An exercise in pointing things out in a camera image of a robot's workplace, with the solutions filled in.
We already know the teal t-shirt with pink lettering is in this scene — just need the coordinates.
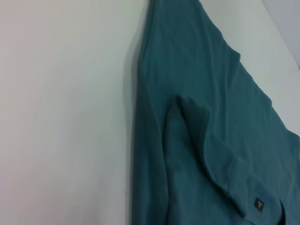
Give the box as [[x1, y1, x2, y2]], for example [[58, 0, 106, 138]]
[[130, 0, 300, 225]]

